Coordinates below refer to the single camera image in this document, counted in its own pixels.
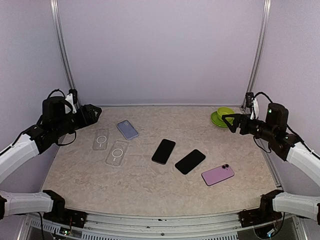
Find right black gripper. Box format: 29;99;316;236
222;113;277;142

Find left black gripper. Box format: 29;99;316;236
53;103;102;138

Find clear magsafe phone case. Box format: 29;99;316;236
105;140;129;167

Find purple-edged black-screen phone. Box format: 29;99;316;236
151;139;176;165

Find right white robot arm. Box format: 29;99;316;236
221;102;320;222

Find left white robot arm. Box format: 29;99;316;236
0;93;102;223

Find clear case far left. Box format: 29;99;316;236
92;129;109;151

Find lavender phone case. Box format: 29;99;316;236
116;120;139;140

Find pink phone face down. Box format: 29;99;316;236
201;164;235;186

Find black phone face up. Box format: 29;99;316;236
175;149;206;175

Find green bowl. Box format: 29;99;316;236
216;106;235;121

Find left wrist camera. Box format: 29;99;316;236
65;88;78;114

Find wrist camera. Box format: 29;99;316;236
245;92;260;120
65;88;78;114

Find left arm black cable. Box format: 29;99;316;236
47;88;78;148

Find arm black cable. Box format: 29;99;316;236
252;91;320;161
47;88;78;148

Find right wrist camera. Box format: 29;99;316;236
245;92;260;120

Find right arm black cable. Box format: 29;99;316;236
252;91;320;161

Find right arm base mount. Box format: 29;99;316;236
238;189;284;228

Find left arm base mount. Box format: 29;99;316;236
42;190;88;229

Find left aluminium frame post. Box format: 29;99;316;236
49;0;81;107

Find aluminium frame post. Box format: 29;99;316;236
245;0;272;93
49;0;81;107

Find front aluminium rail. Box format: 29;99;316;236
17;212;308;240

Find right aluminium frame post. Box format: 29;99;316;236
245;0;272;93

